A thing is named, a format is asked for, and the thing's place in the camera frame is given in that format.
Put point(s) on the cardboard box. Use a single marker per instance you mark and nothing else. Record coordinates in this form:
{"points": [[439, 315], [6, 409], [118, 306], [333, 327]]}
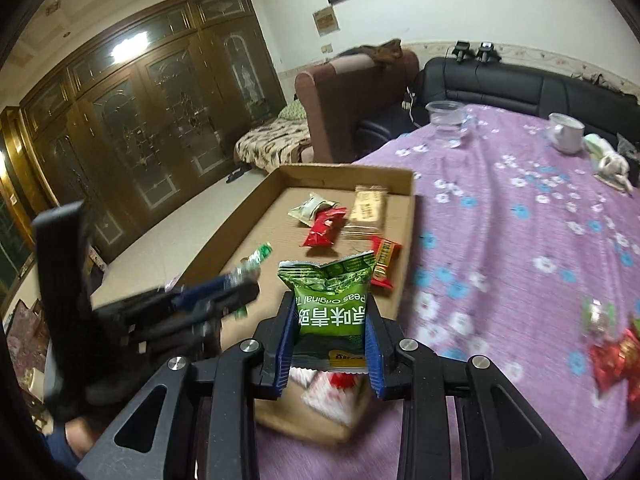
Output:
{"points": [[270, 225]]}

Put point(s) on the small wall notice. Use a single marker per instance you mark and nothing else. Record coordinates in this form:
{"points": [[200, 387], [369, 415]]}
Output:
{"points": [[325, 20]]}

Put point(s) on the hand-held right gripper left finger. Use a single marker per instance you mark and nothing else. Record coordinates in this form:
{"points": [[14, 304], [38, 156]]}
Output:
{"points": [[282, 345]]}

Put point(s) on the white green snack packet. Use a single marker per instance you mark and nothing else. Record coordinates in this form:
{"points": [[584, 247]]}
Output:
{"points": [[310, 208]]}

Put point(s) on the white red-label snack packet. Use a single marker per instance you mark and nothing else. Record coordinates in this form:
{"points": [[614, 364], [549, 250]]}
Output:
{"points": [[330, 390]]}

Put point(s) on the white mug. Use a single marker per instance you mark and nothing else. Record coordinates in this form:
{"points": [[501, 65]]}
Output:
{"points": [[567, 132]]}

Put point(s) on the clear cup of water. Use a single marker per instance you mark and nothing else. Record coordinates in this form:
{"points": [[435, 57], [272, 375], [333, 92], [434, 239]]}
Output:
{"points": [[447, 122]]}

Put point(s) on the printed blanket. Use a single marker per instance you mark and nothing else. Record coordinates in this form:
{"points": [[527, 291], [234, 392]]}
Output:
{"points": [[270, 145]]}

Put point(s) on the dark red foil snack packet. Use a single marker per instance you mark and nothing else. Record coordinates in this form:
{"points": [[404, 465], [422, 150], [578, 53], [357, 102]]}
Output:
{"points": [[607, 365], [632, 340]]}

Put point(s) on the green pillow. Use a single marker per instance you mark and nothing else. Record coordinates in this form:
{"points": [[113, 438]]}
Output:
{"points": [[295, 110]]}

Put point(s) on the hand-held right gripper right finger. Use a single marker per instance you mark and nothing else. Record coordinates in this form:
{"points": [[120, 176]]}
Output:
{"points": [[372, 355]]}

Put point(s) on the bright red snack packet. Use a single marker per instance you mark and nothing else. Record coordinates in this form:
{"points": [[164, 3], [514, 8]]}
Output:
{"points": [[324, 230]]}

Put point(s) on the red orange snack packet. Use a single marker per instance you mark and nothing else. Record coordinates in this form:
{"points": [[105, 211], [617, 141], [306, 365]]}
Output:
{"points": [[385, 260]]}

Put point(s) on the dark slipper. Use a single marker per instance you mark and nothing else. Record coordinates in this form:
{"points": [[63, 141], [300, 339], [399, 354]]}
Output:
{"points": [[234, 176]]}

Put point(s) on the brown armchair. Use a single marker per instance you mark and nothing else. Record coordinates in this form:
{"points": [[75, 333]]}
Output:
{"points": [[340, 95]]}

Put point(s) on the beige cracker packet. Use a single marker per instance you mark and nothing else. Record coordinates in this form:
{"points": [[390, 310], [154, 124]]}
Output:
{"points": [[369, 206]]}

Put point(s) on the person's left forearm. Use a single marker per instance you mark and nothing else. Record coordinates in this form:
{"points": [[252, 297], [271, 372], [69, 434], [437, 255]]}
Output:
{"points": [[80, 437]]}

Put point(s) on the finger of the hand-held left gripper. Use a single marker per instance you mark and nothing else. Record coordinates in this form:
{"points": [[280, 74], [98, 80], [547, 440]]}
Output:
{"points": [[225, 307], [200, 291]]}

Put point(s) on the white crumpled cloth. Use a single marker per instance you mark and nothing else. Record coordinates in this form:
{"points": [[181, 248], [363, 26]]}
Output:
{"points": [[612, 162]]}

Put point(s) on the folded grey cloth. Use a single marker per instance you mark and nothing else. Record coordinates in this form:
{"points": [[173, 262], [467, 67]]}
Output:
{"points": [[615, 184]]}

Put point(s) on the black device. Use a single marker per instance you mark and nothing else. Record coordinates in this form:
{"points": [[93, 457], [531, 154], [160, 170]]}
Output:
{"points": [[460, 51], [485, 51]]}

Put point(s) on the black leather sofa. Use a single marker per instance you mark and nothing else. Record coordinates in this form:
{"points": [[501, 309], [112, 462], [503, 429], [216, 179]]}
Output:
{"points": [[500, 85]]}

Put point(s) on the wooden wardrobe with glass doors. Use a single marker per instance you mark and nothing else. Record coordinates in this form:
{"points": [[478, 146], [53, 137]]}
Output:
{"points": [[125, 110]]}

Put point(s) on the brown jacket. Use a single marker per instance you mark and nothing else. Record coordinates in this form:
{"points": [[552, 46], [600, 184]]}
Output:
{"points": [[382, 51]]}

